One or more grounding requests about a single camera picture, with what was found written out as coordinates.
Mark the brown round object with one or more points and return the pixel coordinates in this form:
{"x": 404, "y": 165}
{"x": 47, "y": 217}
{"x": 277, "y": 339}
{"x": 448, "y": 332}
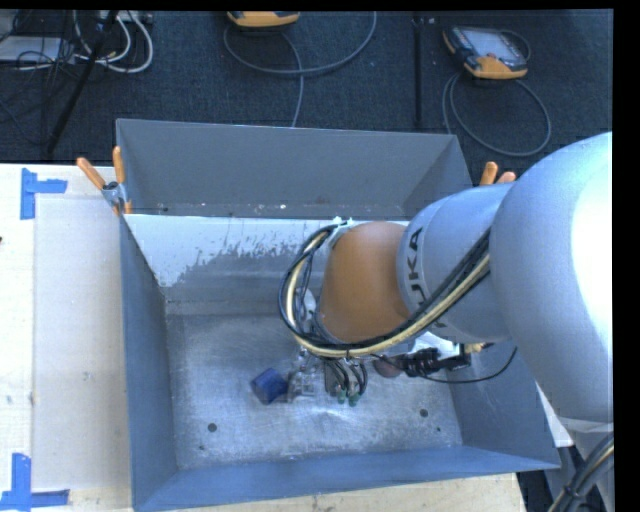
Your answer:
{"x": 387, "y": 368}

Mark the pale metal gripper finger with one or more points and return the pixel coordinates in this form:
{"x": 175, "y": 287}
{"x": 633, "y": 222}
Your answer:
{"x": 303, "y": 389}
{"x": 306, "y": 362}

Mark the grey metal bin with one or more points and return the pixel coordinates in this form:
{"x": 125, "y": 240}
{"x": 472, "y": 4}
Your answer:
{"x": 225, "y": 350}

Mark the blue block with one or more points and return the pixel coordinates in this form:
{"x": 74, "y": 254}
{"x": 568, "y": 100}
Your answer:
{"x": 269, "y": 386}

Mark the pale flat board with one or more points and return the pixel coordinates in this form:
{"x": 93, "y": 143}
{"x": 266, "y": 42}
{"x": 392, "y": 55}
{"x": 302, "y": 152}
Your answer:
{"x": 80, "y": 340}

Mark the black cylinder on white bracket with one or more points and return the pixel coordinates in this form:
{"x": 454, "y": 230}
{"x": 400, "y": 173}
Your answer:
{"x": 422, "y": 362}

